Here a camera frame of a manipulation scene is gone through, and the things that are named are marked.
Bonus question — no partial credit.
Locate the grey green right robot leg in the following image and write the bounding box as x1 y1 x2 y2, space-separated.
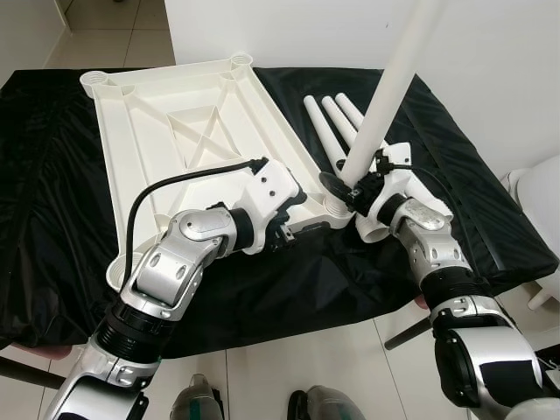
289 385 368 420

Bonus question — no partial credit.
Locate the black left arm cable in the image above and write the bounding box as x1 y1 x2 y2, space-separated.
125 157 268 281

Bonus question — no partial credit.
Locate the grey green left robot leg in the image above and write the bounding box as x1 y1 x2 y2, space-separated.
171 374 224 420

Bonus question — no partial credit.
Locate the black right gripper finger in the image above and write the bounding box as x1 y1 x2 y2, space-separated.
318 171 356 204

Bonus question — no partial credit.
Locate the white domed appliance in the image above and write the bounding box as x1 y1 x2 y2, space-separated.
507 156 560 307

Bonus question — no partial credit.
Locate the white plastic children table top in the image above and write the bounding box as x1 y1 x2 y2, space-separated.
80 52 355 291

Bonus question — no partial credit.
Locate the dark metal table leg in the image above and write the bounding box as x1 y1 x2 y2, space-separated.
385 317 434 351
0 354 67 390

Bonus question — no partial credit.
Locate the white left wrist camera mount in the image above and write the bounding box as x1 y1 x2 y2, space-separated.
229 160 309 255

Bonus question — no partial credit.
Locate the grey green robot leg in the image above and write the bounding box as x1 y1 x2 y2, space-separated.
171 374 224 420
289 385 368 420

